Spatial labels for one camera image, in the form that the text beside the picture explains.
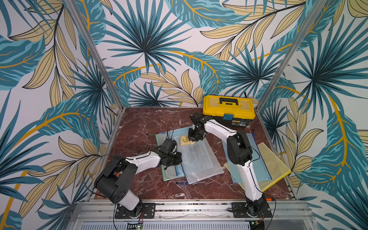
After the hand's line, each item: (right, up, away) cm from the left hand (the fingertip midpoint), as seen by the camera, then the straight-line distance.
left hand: (182, 162), depth 88 cm
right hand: (+6, +13, +12) cm, 19 cm away
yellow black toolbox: (+36, +33, +14) cm, 51 cm away
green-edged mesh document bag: (-8, -5, -2) cm, 10 cm away
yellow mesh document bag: (+61, -6, +4) cm, 62 cm away
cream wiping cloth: (+2, +14, -5) cm, 15 cm away
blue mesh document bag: (+47, 0, +2) cm, 47 cm away
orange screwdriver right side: (+46, -16, -13) cm, 50 cm away
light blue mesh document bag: (-2, -3, -2) cm, 5 cm away
